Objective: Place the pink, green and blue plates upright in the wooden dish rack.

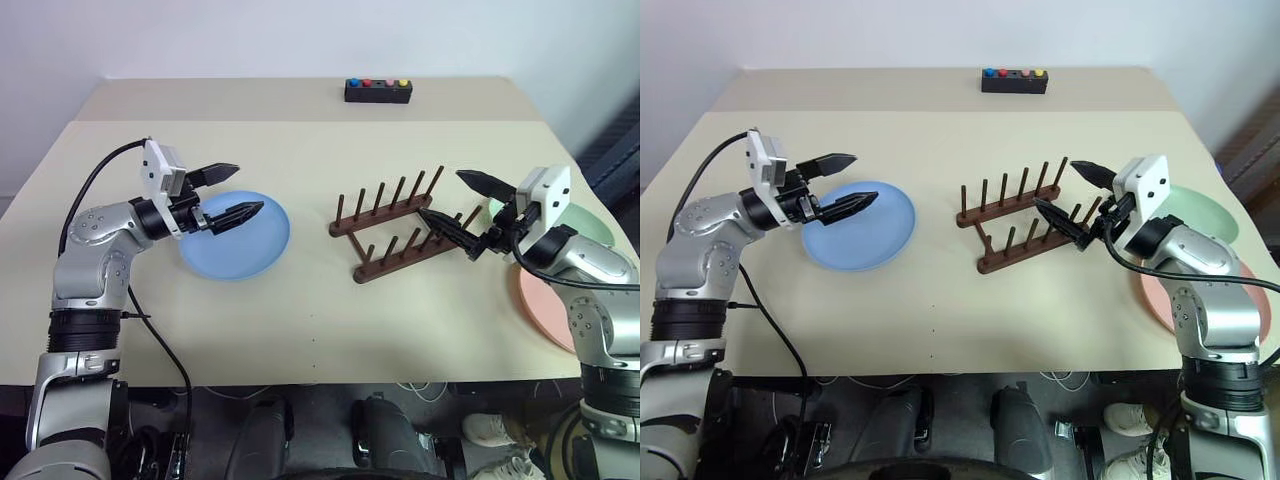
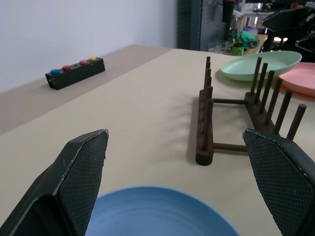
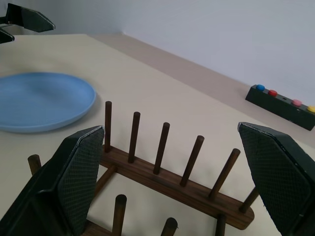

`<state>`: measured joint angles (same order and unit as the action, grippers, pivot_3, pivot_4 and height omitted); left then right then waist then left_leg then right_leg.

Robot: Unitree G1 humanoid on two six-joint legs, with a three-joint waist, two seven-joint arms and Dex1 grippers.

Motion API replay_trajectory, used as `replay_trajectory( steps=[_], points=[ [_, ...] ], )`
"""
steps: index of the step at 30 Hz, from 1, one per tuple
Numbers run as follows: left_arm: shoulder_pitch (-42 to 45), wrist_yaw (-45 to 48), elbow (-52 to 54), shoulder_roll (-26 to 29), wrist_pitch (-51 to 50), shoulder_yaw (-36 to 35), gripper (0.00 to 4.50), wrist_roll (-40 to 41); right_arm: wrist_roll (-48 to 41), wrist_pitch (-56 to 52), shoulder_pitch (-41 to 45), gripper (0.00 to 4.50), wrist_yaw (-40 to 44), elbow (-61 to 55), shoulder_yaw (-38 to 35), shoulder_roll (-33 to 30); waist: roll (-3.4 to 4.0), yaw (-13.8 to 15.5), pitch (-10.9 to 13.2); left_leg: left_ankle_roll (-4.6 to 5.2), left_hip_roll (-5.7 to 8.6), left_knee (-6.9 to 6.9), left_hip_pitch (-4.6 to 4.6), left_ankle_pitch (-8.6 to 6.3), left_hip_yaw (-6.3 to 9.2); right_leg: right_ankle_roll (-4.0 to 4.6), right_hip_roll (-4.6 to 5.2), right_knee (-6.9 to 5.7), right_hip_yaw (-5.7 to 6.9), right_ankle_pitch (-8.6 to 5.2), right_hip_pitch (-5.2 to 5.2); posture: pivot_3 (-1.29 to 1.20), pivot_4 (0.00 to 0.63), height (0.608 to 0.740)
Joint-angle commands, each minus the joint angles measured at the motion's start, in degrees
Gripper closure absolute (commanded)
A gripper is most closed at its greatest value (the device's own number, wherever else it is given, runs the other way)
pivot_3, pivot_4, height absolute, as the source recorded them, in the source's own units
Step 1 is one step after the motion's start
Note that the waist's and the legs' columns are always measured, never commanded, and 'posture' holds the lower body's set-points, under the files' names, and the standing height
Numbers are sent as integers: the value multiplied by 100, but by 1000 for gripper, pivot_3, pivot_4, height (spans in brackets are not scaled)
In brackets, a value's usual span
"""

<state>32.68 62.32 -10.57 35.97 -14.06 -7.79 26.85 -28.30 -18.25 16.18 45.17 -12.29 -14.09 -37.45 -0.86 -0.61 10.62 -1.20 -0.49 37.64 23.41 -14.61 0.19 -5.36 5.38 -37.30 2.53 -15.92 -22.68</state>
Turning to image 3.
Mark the black button box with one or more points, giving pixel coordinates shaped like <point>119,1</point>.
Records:
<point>278,104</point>

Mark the red push button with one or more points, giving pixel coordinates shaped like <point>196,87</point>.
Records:
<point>272,93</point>

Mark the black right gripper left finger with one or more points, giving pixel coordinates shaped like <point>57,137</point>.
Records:
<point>49,186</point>

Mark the blue push button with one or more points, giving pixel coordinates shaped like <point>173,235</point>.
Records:
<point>260,87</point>

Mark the pink push button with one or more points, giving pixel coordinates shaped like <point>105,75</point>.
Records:
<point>297,102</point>

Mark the blue plate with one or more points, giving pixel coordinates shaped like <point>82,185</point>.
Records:
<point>37,103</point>

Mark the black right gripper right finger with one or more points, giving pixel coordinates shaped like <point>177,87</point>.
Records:
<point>283,177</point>

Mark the yellow push button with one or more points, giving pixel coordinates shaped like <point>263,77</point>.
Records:
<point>311,108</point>

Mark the wooden dish rack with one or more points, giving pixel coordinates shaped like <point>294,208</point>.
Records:
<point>172,183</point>

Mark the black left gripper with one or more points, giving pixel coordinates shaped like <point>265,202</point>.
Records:
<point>3,20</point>

